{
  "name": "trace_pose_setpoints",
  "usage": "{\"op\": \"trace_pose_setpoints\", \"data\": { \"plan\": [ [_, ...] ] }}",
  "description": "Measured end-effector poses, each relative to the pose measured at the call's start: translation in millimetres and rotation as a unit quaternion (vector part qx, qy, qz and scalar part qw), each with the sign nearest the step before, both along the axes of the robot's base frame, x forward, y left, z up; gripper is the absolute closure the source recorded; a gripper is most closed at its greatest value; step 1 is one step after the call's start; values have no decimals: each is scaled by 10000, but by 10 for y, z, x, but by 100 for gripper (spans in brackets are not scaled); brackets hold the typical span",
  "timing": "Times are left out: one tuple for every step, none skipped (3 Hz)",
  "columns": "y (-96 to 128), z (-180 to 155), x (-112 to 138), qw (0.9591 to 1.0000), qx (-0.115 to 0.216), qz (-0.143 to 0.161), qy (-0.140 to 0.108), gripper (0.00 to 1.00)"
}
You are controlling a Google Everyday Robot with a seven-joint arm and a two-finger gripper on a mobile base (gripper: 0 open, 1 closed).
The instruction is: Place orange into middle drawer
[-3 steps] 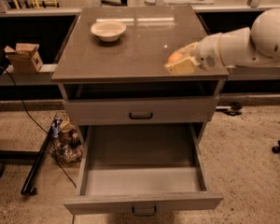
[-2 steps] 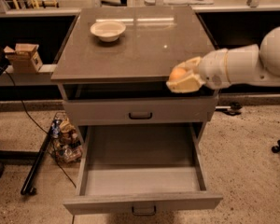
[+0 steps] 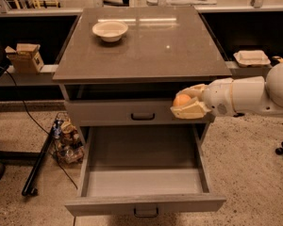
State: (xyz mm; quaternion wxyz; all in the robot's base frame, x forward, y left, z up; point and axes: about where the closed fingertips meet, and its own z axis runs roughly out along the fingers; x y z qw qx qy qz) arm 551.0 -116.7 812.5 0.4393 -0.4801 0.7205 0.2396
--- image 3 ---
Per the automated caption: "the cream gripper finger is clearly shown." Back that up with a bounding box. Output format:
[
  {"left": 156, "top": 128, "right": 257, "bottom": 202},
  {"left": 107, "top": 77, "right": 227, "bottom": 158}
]
[
  {"left": 177, "top": 84, "right": 208, "bottom": 100},
  {"left": 171, "top": 98, "right": 211, "bottom": 120}
]

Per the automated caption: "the white paper bowl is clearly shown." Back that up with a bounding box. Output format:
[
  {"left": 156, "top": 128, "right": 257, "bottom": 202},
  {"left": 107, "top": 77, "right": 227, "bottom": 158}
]
[{"left": 92, "top": 21, "right": 128, "bottom": 42}]

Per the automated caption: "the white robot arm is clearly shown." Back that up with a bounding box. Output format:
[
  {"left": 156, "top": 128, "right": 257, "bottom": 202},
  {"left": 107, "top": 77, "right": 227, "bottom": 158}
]
[{"left": 171, "top": 62, "right": 283, "bottom": 120}]

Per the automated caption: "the black floor cable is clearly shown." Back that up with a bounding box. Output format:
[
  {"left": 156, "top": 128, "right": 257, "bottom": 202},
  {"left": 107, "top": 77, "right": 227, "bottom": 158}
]
[{"left": 0, "top": 63, "right": 78, "bottom": 190}]

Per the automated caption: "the white takeout container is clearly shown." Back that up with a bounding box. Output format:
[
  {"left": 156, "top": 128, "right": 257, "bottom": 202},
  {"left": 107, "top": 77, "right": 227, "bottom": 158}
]
[{"left": 233, "top": 50, "right": 271, "bottom": 67}]

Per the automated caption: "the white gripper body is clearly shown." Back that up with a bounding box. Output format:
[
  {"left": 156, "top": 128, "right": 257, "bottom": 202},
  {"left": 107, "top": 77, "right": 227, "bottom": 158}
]
[{"left": 202, "top": 78, "right": 235, "bottom": 117}]

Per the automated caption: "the grey drawer cabinet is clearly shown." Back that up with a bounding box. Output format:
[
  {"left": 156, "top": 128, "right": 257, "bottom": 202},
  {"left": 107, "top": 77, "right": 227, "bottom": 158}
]
[{"left": 52, "top": 6, "right": 233, "bottom": 218}]

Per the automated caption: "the open bottom drawer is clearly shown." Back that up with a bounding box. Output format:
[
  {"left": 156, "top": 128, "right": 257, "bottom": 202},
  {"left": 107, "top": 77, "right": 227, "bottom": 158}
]
[{"left": 66, "top": 123, "right": 225, "bottom": 218}]

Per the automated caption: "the closed middle drawer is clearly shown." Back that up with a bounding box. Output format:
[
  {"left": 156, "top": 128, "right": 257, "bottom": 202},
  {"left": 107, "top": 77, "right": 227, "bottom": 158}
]
[{"left": 65, "top": 99, "right": 214, "bottom": 127}]

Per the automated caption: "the small cardboard box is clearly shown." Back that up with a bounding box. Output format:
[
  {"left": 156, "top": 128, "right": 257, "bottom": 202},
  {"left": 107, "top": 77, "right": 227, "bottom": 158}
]
[{"left": 5, "top": 43, "right": 44, "bottom": 73}]

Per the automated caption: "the black metal floor bar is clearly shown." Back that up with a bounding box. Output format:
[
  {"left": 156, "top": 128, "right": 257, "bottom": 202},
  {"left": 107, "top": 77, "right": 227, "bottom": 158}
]
[{"left": 22, "top": 131, "right": 53, "bottom": 197}]

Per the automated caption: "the orange fruit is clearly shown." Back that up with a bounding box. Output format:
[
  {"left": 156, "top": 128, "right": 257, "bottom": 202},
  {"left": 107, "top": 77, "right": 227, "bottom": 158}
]
[{"left": 173, "top": 94, "right": 191, "bottom": 106}]

